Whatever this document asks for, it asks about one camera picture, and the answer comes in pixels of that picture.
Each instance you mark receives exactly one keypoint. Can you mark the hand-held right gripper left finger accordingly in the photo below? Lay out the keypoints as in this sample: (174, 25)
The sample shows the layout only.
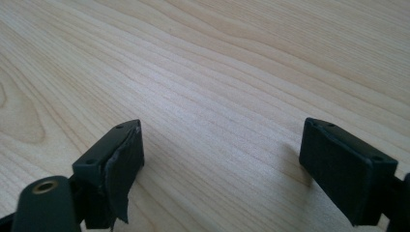
(111, 167)

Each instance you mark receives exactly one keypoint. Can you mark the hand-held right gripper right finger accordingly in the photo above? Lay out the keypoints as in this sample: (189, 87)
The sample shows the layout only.
(341, 174)

